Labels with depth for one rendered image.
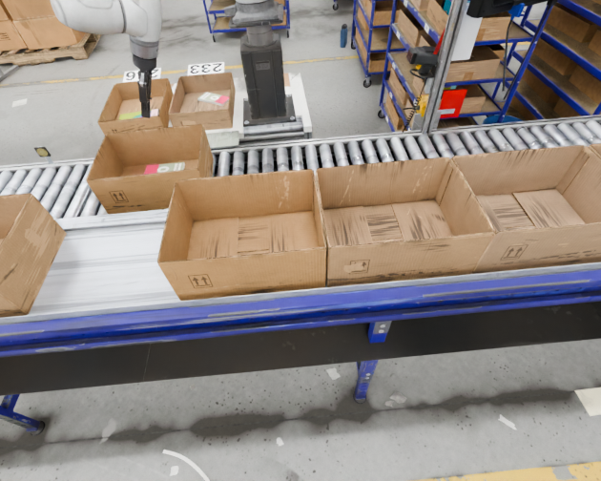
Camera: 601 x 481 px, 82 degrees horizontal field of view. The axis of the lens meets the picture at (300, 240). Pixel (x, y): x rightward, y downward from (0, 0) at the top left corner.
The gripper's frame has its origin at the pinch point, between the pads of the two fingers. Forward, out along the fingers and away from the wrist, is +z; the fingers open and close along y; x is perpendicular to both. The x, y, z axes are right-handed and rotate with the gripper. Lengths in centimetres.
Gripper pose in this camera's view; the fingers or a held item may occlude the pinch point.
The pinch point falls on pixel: (145, 108)
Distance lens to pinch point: 152.5
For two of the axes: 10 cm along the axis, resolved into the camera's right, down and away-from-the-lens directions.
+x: -9.5, -1.4, -2.8
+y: -0.8, -7.6, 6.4
